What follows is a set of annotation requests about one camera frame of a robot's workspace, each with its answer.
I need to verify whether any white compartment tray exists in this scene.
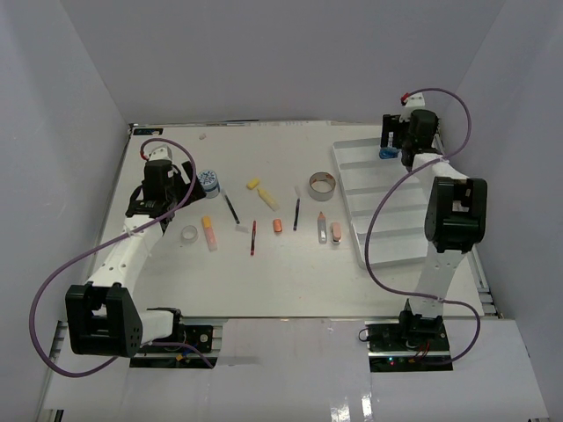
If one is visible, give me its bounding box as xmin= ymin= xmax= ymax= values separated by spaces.
xmin=331 ymin=136 xmax=445 ymax=269

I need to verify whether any black pen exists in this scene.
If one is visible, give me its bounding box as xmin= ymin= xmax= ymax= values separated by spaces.
xmin=221 ymin=189 xmax=241 ymax=225

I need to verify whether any orange eraser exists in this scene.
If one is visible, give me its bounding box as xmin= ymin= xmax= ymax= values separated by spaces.
xmin=273 ymin=219 xmax=283 ymax=233

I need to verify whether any left black table label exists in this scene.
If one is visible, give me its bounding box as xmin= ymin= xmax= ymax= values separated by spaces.
xmin=132 ymin=127 xmax=164 ymax=136

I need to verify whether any yellow eraser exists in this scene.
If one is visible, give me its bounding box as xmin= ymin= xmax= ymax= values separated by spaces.
xmin=246 ymin=178 xmax=260 ymax=190

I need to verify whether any yellow white highlighter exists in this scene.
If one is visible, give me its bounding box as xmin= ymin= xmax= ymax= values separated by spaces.
xmin=257 ymin=188 xmax=280 ymax=212

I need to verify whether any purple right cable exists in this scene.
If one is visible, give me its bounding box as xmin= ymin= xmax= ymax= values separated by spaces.
xmin=363 ymin=87 xmax=481 ymax=370

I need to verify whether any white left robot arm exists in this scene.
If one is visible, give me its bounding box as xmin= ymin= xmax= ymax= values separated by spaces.
xmin=65 ymin=158 xmax=190 ymax=358

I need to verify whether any red pen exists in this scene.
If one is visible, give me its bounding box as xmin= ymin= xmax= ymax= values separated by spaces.
xmin=250 ymin=220 xmax=257 ymax=256

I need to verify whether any clear tape roll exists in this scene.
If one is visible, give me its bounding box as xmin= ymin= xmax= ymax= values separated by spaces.
xmin=180 ymin=225 xmax=199 ymax=244

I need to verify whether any pink white eraser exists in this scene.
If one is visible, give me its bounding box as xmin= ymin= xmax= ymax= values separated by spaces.
xmin=331 ymin=222 xmax=342 ymax=244

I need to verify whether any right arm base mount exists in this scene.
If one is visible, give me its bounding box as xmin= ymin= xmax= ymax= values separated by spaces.
xmin=358 ymin=320 xmax=453 ymax=374

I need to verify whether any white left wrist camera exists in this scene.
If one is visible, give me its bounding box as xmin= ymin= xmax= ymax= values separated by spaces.
xmin=148 ymin=144 xmax=172 ymax=162

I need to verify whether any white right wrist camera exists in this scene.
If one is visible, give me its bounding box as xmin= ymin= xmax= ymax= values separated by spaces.
xmin=401 ymin=92 xmax=426 ymax=109

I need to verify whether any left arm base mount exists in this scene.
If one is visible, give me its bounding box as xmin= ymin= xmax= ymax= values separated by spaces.
xmin=129 ymin=321 xmax=220 ymax=369

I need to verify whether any purple pen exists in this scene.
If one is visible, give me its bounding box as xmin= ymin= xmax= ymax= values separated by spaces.
xmin=293 ymin=185 xmax=301 ymax=231

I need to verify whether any brown packing tape roll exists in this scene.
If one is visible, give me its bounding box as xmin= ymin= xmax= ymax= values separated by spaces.
xmin=308 ymin=171 xmax=337 ymax=202

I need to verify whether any blue tape roll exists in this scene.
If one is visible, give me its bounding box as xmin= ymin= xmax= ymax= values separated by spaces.
xmin=379 ymin=148 xmax=399 ymax=159
xmin=197 ymin=170 xmax=221 ymax=199

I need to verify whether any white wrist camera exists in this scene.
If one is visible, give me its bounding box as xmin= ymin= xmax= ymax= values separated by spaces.
xmin=148 ymin=144 xmax=172 ymax=162
xmin=401 ymin=92 xmax=426 ymax=109

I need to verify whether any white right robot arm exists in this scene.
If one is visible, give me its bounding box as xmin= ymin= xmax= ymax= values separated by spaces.
xmin=381 ymin=108 xmax=487 ymax=359

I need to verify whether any orange pink highlighter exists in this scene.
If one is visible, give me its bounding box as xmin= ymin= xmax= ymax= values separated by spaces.
xmin=201 ymin=215 xmax=217 ymax=251

